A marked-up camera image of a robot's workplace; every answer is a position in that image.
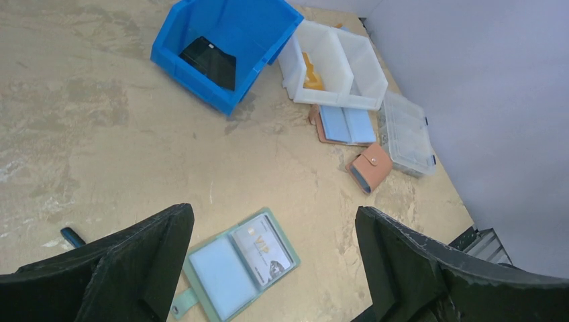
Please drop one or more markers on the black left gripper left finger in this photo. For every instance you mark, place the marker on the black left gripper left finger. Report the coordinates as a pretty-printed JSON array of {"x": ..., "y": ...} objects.
[{"x": 130, "y": 275}]

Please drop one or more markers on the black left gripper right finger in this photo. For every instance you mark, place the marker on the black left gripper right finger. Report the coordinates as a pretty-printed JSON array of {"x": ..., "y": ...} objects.
[{"x": 412, "y": 277}]

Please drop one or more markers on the silver VIP card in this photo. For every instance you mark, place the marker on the silver VIP card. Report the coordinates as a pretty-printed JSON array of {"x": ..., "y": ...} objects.
[{"x": 261, "y": 247}]

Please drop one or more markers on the orange card holder in tray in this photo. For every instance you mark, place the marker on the orange card holder in tray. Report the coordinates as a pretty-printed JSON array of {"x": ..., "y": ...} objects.
[{"x": 313, "y": 79}]

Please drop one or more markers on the black card in blue bin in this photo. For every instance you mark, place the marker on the black card in blue bin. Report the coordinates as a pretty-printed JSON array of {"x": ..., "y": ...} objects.
[{"x": 215, "y": 64}]

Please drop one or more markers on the clear plastic screw box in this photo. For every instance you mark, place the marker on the clear plastic screw box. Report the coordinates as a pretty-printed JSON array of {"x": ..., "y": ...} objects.
[{"x": 404, "y": 136}]

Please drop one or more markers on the white divided plastic tray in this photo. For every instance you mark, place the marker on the white divided plastic tray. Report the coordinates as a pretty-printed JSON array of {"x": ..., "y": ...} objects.
[{"x": 347, "y": 63}]

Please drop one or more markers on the blue plastic bin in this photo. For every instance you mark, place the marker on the blue plastic bin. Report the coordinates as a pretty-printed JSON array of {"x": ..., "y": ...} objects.
[{"x": 254, "y": 32}]

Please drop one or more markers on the blue handled pliers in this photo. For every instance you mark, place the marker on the blue handled pliers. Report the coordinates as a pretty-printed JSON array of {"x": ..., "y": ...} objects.
[{"x": 72, "y": 237}]

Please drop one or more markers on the aluminium frame rail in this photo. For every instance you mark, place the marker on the aluminium frame rail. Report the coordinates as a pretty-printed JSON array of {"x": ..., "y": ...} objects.
[{"x": 482, "y": 244}]

